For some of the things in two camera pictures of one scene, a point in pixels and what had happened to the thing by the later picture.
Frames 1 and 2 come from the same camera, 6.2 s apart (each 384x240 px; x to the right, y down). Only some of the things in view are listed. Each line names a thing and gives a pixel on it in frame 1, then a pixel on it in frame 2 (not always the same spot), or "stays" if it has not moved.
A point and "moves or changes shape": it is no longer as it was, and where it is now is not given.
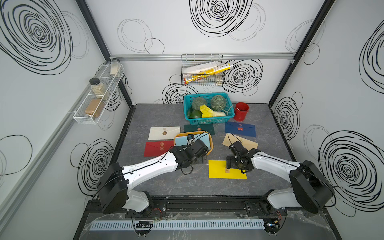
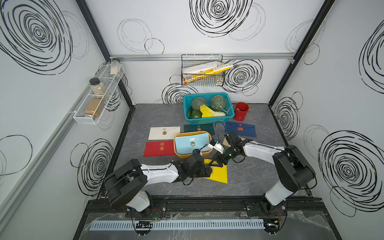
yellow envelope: [218, 169] moves or changes shape
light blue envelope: [182, 140] stays
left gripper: [202, 159] → [202, 173]
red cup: [241, 109] stays
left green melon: [197, 102] stays
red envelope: [156, 147] stays
